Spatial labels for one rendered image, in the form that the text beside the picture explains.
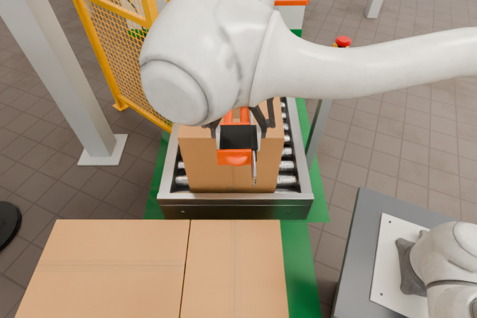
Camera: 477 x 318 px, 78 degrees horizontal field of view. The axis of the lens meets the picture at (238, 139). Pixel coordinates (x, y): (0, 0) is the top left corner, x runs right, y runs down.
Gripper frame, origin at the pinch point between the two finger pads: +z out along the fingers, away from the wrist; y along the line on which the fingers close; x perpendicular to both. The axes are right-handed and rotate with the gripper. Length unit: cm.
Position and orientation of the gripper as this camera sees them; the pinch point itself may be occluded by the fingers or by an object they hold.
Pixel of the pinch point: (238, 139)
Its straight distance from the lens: 65.7
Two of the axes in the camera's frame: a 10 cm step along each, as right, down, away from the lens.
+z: 0.0, 6.5, 7.6
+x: 0.0, 7.6, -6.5
